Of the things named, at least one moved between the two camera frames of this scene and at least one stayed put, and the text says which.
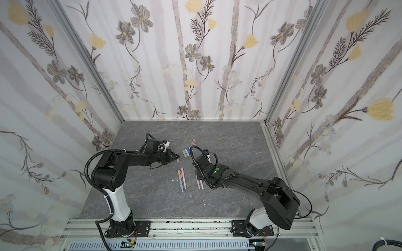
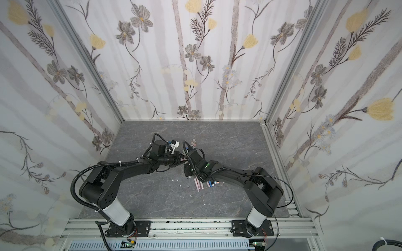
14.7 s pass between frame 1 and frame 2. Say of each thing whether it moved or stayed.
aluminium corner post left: stayed
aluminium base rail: stayed
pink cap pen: moved
